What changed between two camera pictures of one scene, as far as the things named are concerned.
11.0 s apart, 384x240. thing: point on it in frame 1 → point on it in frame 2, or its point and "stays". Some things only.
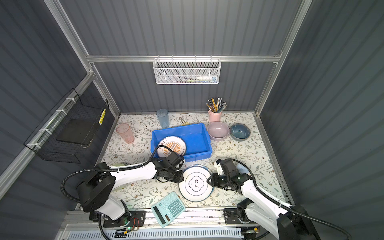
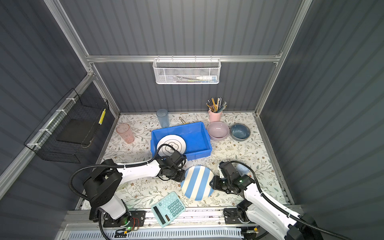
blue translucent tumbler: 162,114 stays
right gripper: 213,180 stays
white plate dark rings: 194,186 → 178,143
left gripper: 180,179 stays
